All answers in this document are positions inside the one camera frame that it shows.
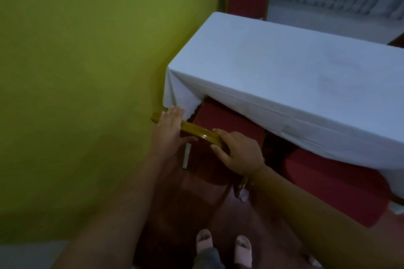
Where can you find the person's pale slipper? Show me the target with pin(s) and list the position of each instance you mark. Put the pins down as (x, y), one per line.
(243, 251)
(204, 242)

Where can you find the person's right pale slipper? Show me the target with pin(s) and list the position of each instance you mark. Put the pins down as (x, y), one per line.
(243, 251)

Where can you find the person's left forearm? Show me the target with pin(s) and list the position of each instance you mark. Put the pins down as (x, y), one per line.
(126, 215)

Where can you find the person's left hand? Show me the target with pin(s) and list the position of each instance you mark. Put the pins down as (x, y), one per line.
(165, 136)

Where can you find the person's right forearm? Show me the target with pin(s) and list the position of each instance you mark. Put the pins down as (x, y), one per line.
(315, 221)

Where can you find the red cushioned chair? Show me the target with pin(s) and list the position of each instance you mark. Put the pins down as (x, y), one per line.
(331, 180)

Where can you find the white tablecloth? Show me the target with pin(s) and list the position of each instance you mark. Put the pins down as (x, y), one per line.
(284, 82)

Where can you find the person's right hand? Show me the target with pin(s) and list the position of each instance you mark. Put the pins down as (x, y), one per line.
(243, 155)

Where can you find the person's left thumb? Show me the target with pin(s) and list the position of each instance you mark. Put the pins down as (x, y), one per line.
(190, 139)

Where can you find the person's left pale slipper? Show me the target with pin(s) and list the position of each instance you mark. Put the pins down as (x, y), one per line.
(204, 242)

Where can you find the person's right thumb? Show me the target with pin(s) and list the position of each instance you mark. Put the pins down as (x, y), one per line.
(219, 151)

